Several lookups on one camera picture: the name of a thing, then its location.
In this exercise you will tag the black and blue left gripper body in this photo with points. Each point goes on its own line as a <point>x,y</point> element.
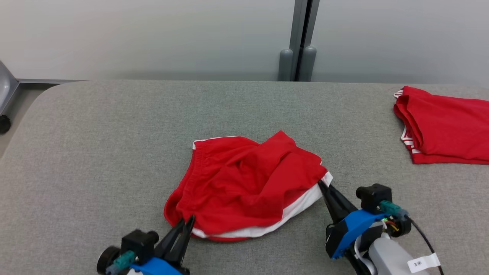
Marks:
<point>160,268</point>

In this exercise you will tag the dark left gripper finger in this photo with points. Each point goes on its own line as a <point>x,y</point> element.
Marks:
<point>185,240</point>
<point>170,244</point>

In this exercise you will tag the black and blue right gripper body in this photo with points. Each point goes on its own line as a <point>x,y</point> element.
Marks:
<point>351,229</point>

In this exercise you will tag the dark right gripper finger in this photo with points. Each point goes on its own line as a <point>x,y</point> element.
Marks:
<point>336,204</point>

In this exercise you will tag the red shorts white stripes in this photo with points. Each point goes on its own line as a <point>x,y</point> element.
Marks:
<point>244,183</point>

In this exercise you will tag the red basketball jersey white sleeves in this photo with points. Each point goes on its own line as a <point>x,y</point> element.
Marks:
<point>447,126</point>

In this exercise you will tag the white paper label tag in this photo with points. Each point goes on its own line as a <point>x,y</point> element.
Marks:
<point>423,262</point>

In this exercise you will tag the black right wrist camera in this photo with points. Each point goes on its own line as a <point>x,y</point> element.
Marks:
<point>373,196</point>

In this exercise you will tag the grey cylindrical post bumper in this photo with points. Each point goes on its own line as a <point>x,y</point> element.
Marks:
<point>285,67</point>
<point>308,65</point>

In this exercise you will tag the grey metal partition post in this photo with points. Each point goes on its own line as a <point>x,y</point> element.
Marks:
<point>303,30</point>

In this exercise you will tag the grey frame leg with caster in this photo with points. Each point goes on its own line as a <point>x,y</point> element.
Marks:
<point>5,91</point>

